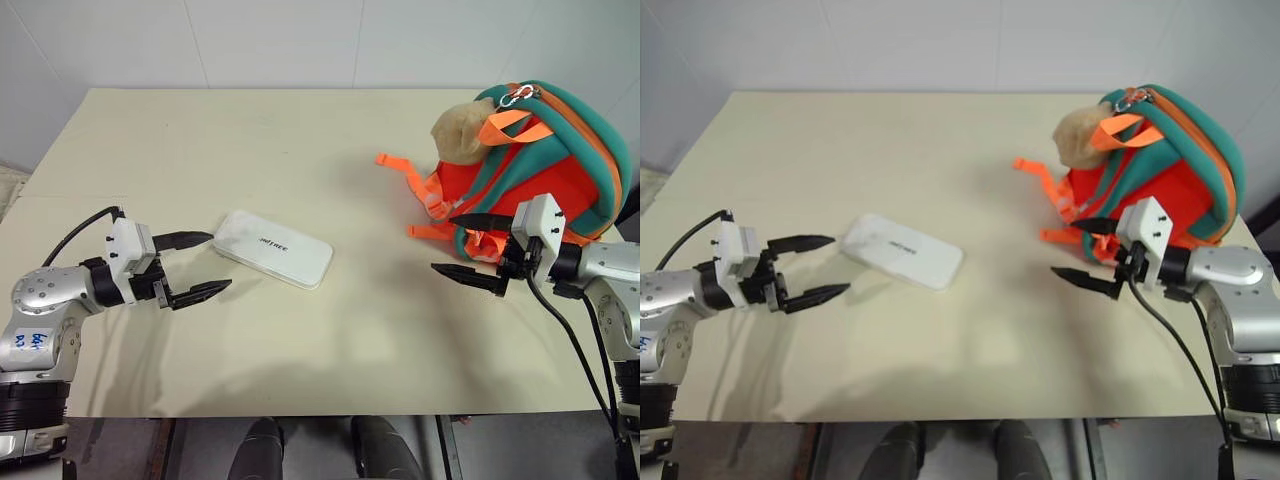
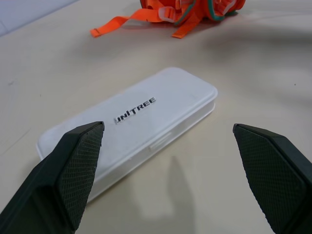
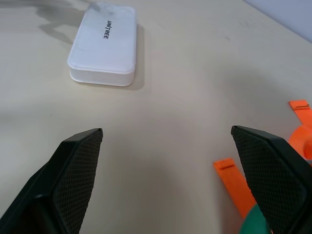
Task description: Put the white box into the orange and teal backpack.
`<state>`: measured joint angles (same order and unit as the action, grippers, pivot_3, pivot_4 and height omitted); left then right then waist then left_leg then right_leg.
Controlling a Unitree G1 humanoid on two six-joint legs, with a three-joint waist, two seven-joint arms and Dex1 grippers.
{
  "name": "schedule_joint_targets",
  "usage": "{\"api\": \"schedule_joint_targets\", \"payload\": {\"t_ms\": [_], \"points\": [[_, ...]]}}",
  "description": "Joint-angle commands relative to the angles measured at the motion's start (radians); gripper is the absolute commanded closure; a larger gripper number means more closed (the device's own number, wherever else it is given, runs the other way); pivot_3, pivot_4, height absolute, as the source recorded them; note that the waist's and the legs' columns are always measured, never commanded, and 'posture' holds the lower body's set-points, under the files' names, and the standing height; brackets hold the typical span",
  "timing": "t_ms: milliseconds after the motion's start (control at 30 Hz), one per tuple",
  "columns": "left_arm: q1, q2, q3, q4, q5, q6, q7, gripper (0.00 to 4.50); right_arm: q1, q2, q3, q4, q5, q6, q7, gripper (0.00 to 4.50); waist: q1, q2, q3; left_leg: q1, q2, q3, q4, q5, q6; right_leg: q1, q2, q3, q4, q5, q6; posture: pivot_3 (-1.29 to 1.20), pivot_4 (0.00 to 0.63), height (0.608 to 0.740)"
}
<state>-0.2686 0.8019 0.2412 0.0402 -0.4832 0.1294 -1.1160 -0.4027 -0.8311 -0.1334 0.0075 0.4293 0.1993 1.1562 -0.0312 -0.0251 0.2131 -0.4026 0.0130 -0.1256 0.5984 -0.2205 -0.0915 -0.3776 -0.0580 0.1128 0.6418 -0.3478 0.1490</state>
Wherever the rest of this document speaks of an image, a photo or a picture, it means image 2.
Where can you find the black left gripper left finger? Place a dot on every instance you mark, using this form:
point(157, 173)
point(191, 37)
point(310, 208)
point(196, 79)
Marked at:
point(61, 180)

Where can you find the white plastic Unitree case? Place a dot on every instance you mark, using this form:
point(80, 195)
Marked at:
point(148, 122)

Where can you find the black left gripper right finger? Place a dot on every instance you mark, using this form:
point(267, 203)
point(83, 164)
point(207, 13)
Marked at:
point(273, 175)

